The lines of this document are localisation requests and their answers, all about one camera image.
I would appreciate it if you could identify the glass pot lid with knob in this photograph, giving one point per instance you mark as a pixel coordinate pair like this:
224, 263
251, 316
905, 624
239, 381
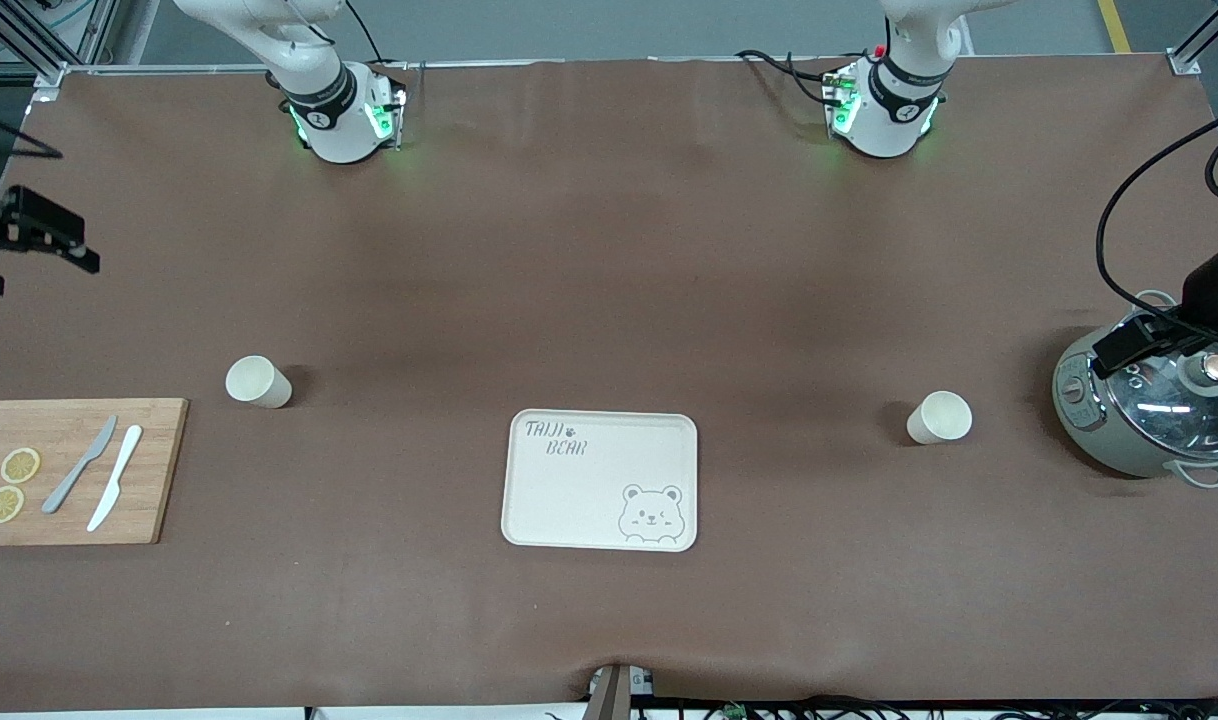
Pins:
1169, 410

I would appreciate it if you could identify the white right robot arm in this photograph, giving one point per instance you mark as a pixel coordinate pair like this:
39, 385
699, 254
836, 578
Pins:
339, 120

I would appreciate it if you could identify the aluminium frame post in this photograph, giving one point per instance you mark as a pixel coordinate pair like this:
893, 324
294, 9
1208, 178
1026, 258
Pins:
1194, 50
39, 50

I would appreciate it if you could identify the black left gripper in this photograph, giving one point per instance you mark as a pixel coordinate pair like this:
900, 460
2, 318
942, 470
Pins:
1206, 284

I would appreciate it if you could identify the white plastic knife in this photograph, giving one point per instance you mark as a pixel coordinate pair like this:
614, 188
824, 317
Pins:
119, 470

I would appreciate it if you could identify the sage green electric pot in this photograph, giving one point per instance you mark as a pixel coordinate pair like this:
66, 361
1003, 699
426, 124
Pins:
1089, 425

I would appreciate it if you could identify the white IKEA cup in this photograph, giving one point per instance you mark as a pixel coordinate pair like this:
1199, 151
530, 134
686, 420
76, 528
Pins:
941, 418
254, 382

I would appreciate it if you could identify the cream bear print tray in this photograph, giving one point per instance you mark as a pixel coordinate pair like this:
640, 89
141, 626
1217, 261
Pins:
589, 510

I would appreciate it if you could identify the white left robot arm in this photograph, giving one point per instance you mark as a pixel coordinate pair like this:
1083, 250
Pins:
894, 120

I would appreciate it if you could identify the grey plastic knife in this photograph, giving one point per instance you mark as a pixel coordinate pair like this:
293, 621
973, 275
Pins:
79, 468

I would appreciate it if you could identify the bamboo cutting board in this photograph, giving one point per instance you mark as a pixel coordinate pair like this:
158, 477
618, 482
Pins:
69, 525

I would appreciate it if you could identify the lemon slice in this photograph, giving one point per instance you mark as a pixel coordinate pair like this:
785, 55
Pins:
4, 504
20, 465

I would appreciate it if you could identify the brown post with grey bracket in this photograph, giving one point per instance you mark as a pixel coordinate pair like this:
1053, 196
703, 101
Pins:
611, 695

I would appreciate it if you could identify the brown table cover mat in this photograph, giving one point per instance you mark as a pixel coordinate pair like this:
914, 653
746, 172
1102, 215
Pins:
609, 250

